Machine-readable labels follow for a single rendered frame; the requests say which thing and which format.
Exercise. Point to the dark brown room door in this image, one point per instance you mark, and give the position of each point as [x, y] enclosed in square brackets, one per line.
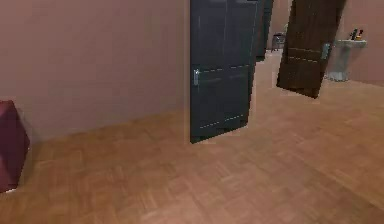
[308, 46]

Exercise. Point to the dark grey room door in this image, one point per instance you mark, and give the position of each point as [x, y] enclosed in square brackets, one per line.
[221, 73]

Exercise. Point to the black bottle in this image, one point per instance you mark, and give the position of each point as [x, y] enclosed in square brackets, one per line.
[353, 34]

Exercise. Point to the dark grey door beyond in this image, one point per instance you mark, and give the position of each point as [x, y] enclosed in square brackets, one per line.
[265, 30]

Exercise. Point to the yellow and red bottle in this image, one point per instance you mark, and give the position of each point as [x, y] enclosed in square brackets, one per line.
[359, 35]

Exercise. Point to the grey stool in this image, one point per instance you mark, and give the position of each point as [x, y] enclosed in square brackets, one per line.
[278, 40]

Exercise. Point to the white pedestal sink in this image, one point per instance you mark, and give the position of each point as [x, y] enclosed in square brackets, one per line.
[343, 56]

